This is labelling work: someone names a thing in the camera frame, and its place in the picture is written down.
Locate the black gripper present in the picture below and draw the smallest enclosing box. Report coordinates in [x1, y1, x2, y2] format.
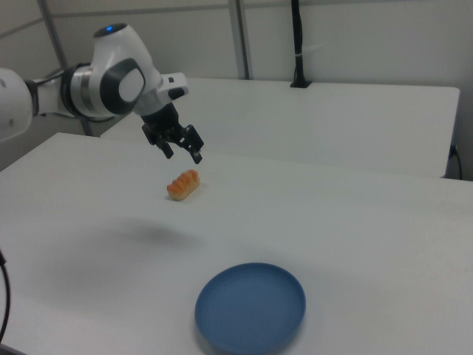
[140, 103, 205, 165]

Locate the orange toy bread loaf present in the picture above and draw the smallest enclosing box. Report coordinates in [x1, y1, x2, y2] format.
[165, 169, 202, 202]

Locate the blue round plate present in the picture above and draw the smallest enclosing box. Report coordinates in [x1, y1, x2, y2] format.
[194, 262, 307, 354]

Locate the black camera pole, white band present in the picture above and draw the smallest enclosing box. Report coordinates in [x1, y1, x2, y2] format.
[290, 0, 313, 89]

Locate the black cable with plug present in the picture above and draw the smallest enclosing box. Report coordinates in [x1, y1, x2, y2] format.
[448, 144, 464, 181]

